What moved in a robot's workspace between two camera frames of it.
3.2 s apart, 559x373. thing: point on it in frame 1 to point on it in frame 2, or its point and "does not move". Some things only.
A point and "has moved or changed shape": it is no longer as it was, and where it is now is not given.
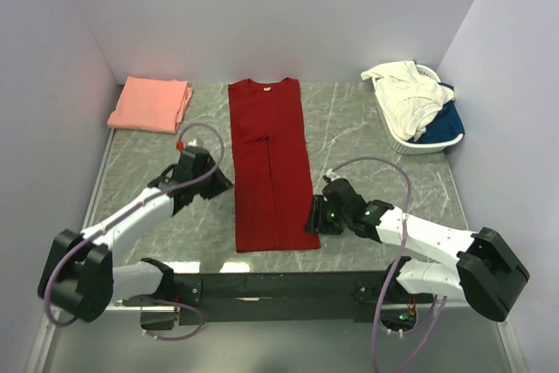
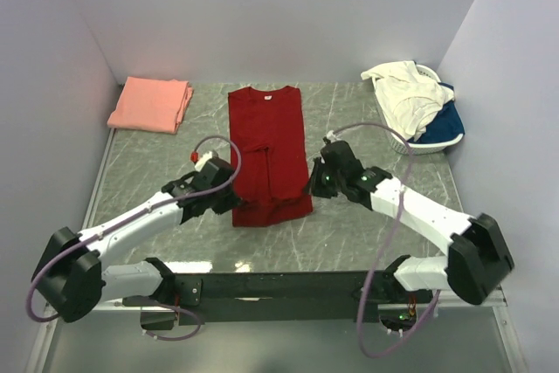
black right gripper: x=316 y=222 to x=315 y=186
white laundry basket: x=397 y=141 does not move
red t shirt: x=272 y=170 has moved or changed shape
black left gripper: x=221 y=183 to x=231 y=201
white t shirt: x=410 y=99 does not move
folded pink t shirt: x=150 y=105 does not move
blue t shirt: x=446 y=126 does not move
